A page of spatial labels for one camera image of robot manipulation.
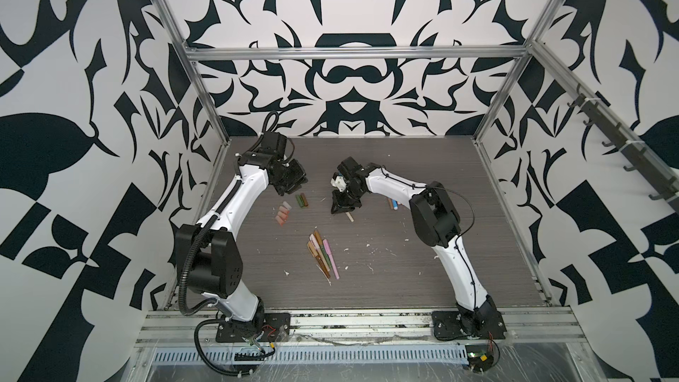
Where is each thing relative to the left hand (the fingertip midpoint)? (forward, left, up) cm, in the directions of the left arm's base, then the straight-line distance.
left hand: (303, 176), depth 86 cm
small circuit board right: (-48, -47, -18) cm, 70 cm away
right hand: (-2, -9, -16) cm, 18 cm away
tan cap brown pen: (-20, -4, -17) cm, 27 cm away
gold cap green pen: (-15, -4, -16) cm, 22 cm away
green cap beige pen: (-6, -15, -17) cm, 24 cm away
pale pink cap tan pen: (-16, -3, -17) cm, 23 cm away
